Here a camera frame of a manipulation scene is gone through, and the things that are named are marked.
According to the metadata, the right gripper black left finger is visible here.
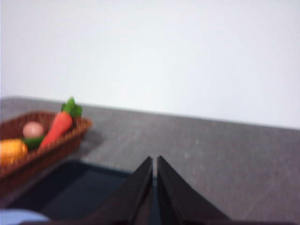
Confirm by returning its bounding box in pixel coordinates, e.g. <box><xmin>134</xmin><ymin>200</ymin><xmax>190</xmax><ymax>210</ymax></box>
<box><xmin>50</xmin><ymin>156</ymin><xmax>154</xmax><ymax>225</ymax></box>

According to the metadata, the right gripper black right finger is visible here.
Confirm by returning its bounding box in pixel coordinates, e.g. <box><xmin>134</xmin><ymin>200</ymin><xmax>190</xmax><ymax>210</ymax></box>
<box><xmin>156</xmin><ymin>156</ymin><xmax>291</xmax><ymax>225</ymax></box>

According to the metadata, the blue round plate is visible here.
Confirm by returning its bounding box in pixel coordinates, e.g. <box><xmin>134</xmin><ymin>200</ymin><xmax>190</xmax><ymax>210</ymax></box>
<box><xmin>0</xmin><ymin>209</ymin><xmax>49</xmax><ymax>225</ymax></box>

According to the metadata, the orange-yellow corn cob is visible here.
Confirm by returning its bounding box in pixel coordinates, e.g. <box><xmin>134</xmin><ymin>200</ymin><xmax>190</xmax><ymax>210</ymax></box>
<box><xmin>0</xmin><ymin>138</ymin><xmax>29</xmax><ymax>166</ymax></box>

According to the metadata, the brown wicker basket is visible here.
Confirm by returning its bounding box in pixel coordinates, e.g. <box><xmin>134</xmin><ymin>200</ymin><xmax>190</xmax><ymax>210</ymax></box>
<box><xmin>0</xmin><ymin>110</ymin><xmax>92</xmax><ymax>195</ymax></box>

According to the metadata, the black rectangular tray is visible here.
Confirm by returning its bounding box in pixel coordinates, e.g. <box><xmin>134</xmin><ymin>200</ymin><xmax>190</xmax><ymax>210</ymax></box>
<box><xmin>7</xmin><ymin>159</ymin><xmax>155</xmax><ymax>221</ymax></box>

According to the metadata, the green cucumber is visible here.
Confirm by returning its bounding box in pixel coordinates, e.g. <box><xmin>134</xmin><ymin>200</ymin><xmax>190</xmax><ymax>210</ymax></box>
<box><xmin>21</xmin><ymin>135</ymin><xmax>45</xmax><ymax>150</ymax></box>

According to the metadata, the pale brown egg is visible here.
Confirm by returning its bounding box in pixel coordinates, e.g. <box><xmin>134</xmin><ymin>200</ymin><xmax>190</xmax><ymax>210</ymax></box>
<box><xmin>22</xmin><ymin>121</ymin><xmax>45</xmax><ymax>138</ymax></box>

